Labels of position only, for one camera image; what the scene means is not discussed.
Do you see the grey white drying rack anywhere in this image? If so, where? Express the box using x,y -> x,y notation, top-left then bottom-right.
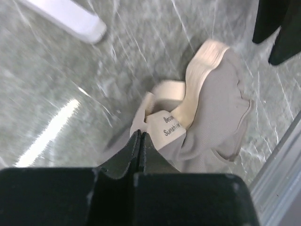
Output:
21,0 -> 107,44

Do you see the grey underwear beige waistband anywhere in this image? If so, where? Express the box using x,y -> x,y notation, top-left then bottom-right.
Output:
103,39 -> 255,175

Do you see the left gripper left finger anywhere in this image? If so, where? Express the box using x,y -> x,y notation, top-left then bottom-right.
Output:
95,129 -> 141,179

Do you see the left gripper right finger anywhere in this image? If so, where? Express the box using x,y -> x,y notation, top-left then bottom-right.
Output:
140,132 -> 180,174

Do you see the aluminium mounting rail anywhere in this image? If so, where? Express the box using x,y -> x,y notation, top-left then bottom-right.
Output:
250,114 -> 301,226

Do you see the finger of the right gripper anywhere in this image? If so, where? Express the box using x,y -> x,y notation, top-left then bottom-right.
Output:
268,0 -> 301,65
252,0 -> 290,43

